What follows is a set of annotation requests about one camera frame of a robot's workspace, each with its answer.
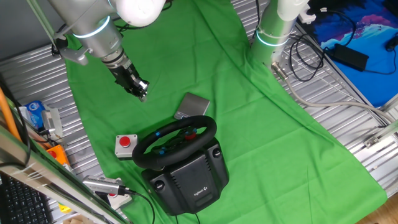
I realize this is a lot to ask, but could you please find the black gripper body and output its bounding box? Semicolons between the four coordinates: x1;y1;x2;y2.
108;62;149;96

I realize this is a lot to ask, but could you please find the silver exterior camera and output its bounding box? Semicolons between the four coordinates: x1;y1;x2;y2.
82;174;137;197

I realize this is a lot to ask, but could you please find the black camera cable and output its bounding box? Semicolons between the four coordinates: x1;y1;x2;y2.
124;189;156;224

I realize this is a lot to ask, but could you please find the orange pole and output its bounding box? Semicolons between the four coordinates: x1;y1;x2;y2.
0;86;22;142

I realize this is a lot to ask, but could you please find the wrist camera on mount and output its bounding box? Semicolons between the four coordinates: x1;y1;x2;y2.
53;32;91;67

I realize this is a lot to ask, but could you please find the silver finned metal device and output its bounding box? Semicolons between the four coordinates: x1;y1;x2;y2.
41;107;64;138

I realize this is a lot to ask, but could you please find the black coiled base cable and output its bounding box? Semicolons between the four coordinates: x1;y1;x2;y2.
289;33;326;83

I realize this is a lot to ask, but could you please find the black computer mouse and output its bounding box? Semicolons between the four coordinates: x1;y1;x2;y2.
384;33;398;52

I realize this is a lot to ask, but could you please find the black adapter cord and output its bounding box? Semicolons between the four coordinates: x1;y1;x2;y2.
323;9;398;75

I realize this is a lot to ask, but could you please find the black wheel base cable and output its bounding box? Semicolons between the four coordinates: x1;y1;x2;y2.
175;212;201;224

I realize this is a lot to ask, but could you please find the thin aluminium frame pole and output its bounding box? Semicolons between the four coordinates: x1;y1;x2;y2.
26;0;65;57

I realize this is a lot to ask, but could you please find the grey box red button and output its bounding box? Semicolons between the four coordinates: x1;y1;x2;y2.
114;133;139;161

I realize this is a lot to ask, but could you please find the white box red button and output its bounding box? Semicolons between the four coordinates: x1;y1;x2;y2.
105;192;133;211

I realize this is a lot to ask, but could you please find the blue white tissue pack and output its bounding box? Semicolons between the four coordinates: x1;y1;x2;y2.
18;100;46;130

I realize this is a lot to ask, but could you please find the aluminium bar with bracket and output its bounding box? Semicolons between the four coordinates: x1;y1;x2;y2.
363;119;398;149

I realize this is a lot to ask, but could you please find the black Logitech wheel base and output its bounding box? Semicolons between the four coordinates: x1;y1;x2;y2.
141;136;230;216

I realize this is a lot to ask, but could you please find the thick grey robot cable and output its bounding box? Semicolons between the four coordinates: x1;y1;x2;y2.
271;61;397;125

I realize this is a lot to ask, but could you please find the large aluminium frame beam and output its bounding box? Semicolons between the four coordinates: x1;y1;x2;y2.
0;123;131;224

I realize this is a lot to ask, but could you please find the green cloth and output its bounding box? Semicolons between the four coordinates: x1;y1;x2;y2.
61;0;388;224

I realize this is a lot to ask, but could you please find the black hanging cable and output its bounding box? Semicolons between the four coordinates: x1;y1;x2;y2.
0;79;32;167

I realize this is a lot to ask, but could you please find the orange box red button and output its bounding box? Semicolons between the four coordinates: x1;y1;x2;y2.
46;144;71;167

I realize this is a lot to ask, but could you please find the silver digital scale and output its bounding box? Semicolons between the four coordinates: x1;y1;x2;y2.
174;92;211;121

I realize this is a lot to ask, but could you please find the black steering wheel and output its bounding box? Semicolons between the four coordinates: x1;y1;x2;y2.
132;114;218;170

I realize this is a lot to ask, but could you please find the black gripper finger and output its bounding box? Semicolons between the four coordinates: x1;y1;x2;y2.
136;81;150;103
127;83;141;99

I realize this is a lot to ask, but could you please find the black keyboard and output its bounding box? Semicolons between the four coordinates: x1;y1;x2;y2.
0;172;53;224

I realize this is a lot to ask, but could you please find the black power adapter with cables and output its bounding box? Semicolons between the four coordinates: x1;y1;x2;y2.
306;0;398;108

